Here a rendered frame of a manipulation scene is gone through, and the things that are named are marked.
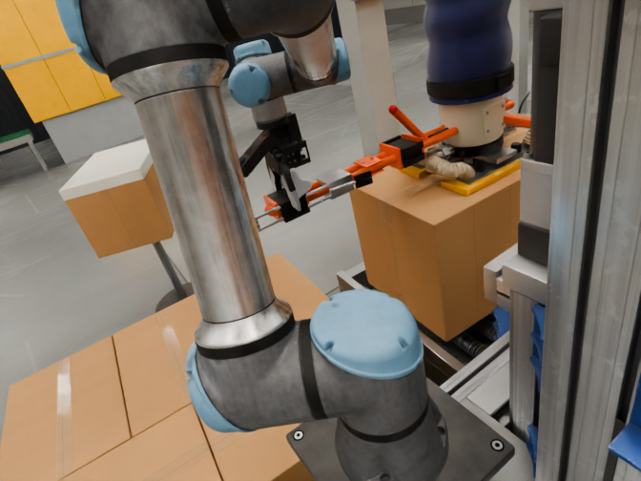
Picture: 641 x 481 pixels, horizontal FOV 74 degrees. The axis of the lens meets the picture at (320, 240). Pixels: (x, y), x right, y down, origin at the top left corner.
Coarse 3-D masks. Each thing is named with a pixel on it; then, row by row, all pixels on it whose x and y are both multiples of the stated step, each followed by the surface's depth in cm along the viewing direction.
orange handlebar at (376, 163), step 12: (504, 120) 116; (516, 120) 113; (528, 120) 110; (432, 132) 119; (444, 132) 116; (456, 132) 117; (432, 144) 115; (384, 156) 113; (348, 168) 110; (360, 168) 111; (372, 168) 108; (324, 192) 103; (276, 216) 100
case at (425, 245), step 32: (352, 192) 135; (384, 192) 125; (416, 192) 120; (448, 192) 116; (480, 192) 112; (512, 192) 114; (384, 224) 125; (416, 224) 110; (448, 224) 106; (480, 224) 112; (512, 224) 119; (384, 256) 134; (416, 256) 117; (448, 256) 110; (480, 256) 117; (384, 288) 145; (416, 288) 125; (448, 288) 115; (480, 288) 122; (448, 320) 120
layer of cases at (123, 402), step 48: (288, 288) 178; (144, 336) 173; (192, 336) 166; (48, 384) 161; (96, 384) 155; (144, 384) 150; (48, 432) 141; (96, 432) 136; (144, 432) 132; (192, 432) 128; (240, 432) 124; (288, 432) 120; (0, 480) 129; (48, 480) 125; (96, 480) 121; (144, 480) 118; (192, 480) 115; (240, 480) 111; (288, 480) 113
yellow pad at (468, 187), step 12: (516, 144) 120; (516, 156) 120; (480, 168) 116; (492, 168) 117; (504, 168) 116; (516, 168) 117; (444, 180) 118; (456, 180) 117; (468, 180) 114; (480, 180) 114; (492, 180) 114; (456, 192) 115; (468, 192) 111
